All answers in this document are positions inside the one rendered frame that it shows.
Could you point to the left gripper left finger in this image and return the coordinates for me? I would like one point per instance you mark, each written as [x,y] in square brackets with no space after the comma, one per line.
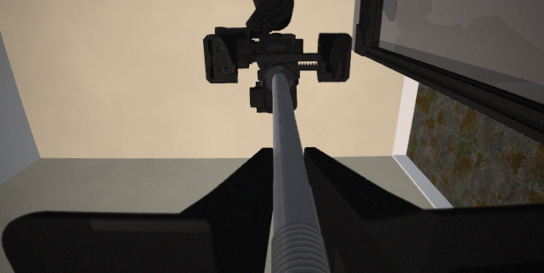
[235,240]

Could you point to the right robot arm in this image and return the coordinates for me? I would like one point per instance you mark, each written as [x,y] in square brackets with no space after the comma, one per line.
[272,15]

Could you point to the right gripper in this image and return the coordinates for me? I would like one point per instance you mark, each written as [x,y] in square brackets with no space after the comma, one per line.
[333,47]

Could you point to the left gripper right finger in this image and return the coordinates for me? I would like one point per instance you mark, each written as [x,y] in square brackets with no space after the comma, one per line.
[367,229]

